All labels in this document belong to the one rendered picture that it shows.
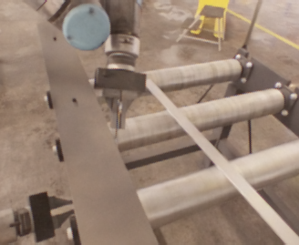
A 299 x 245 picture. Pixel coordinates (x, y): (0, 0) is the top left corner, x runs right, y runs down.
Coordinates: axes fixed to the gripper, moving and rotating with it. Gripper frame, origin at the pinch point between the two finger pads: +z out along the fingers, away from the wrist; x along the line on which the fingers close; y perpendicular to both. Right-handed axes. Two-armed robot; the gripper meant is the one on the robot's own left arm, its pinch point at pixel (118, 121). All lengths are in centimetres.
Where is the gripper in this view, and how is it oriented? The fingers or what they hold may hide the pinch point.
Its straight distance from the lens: 66.4
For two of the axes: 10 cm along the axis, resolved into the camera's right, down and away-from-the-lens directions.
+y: 3.4, 0.2, -9.4
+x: 9.4, 0.6, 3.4
